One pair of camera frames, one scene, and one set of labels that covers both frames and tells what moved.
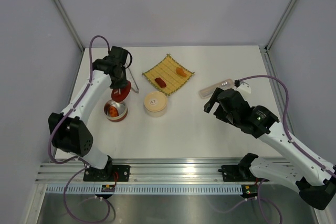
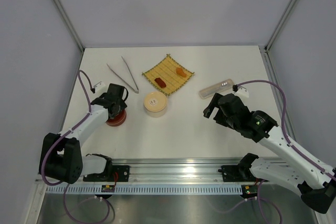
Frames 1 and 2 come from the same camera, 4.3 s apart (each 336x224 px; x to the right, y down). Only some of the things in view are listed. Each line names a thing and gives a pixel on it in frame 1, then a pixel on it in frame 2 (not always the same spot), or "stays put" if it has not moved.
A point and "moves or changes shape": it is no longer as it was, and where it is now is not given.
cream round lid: x=155 y=101 stays put
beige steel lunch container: x=156 y=114 stays put
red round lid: x=115 y=94 moves or changes shape
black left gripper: x=122 y=83 → x=122 y=105
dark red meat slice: x=160 y=82 stays put
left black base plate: x=112 y=173 stays put
